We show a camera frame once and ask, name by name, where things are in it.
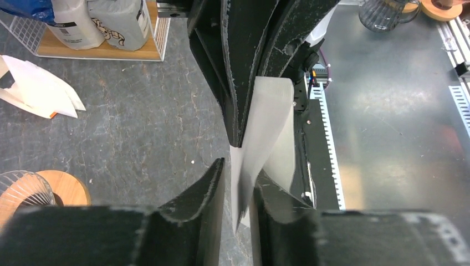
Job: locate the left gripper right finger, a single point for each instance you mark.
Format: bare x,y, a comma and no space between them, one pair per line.
286,231

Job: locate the blue Doritos chip bag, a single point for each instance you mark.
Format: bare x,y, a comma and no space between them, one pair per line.
39,10

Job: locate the grey printed pouch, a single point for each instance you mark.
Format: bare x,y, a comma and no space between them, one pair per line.
124,24

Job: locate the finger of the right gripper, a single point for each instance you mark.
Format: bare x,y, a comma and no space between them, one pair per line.
226,40
297,20

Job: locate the ribbed glass pitcher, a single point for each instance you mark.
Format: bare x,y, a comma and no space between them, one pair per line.
384,16

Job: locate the clear glass dripper cone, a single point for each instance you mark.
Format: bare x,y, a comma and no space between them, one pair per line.
24,189

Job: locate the single white coffee filter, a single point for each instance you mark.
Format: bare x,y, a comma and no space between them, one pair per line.
268,144

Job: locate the white wire shelf rack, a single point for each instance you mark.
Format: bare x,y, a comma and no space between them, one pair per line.
41,42

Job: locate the round wooden dripper stand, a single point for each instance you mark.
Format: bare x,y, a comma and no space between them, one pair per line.
68,191

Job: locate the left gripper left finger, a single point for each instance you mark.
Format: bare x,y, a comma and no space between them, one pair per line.
184,231

